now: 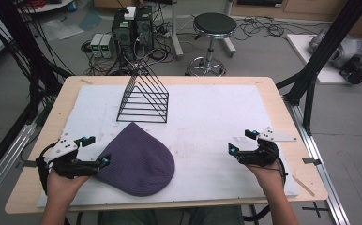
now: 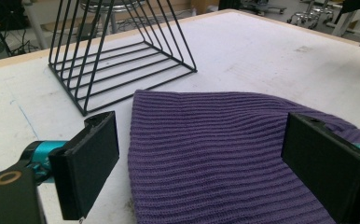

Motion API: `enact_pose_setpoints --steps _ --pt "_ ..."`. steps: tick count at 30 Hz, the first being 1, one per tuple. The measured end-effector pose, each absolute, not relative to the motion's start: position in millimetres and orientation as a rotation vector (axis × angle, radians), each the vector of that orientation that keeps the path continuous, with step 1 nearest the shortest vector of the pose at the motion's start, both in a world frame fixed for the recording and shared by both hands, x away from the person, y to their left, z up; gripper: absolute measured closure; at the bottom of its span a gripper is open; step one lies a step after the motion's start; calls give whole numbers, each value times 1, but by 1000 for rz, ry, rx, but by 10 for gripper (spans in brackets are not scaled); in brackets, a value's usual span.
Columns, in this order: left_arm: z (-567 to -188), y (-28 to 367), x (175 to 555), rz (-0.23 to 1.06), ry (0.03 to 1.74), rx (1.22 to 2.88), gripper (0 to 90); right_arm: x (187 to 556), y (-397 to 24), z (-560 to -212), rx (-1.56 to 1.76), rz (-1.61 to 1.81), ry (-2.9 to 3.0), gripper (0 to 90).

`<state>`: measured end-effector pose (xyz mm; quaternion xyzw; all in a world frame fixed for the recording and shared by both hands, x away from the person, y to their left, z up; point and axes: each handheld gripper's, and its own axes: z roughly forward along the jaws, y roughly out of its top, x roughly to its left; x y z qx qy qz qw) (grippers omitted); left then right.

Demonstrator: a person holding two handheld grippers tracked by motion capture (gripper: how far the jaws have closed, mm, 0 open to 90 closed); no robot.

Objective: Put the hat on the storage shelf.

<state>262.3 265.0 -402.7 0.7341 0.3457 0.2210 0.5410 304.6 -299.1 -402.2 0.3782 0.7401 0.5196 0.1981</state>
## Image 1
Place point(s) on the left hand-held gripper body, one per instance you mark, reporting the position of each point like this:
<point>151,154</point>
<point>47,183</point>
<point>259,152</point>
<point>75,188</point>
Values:
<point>64,164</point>

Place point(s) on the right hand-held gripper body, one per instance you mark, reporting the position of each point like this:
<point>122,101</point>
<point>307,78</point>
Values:
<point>260,156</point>

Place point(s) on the purple knitted beanie hat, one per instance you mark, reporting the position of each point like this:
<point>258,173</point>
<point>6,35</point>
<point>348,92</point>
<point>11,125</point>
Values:
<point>138,162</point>

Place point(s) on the person's left hand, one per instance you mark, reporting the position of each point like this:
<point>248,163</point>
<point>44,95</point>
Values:
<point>61,189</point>

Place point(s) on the person's right hand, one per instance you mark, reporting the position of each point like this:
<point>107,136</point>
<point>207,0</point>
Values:
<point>269,179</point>

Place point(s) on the white table mat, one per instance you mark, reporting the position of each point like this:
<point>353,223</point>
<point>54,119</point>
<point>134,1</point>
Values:
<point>207,140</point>

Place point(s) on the black tape piece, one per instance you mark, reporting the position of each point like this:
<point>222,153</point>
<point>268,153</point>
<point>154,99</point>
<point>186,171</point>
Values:
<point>26,164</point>
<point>312,161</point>

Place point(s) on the thin wooden stick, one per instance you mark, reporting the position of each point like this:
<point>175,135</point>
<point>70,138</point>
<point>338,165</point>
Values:
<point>303,186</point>

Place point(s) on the black tape cross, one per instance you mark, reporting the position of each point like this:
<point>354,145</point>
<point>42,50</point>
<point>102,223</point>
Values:
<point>316,208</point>

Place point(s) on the grey power supply unit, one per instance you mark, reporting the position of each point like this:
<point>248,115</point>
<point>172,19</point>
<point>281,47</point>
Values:
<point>96,45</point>
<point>108,46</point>

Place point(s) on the white floor board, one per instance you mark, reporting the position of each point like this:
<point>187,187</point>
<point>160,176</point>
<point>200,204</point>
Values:
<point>304,50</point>

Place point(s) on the black computer tower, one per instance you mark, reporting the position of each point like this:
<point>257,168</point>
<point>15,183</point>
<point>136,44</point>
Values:
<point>124,37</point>
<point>144,28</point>

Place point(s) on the clear plastic sheet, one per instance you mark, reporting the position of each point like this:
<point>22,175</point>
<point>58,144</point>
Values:
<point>62,29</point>

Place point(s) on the black round stool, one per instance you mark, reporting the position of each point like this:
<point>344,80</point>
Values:
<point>215,23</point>

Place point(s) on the black device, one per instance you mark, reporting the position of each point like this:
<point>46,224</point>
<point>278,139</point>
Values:
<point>355,72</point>

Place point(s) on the grey machine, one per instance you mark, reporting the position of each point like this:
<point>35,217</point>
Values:
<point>348,50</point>

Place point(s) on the grey desk leg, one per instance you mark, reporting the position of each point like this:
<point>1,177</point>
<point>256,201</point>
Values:
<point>176,31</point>

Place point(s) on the white box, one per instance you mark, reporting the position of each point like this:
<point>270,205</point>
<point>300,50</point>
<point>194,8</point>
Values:
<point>130,12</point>

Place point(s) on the round white table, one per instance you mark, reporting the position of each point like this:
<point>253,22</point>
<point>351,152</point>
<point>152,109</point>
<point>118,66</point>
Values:
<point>48,4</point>

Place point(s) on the aluminium rail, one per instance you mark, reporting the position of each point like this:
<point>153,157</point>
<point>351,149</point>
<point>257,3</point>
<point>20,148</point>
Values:
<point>4,165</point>
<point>313,146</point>

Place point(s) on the black metal frame stand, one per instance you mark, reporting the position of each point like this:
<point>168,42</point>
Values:
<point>326,47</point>
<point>10,18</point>

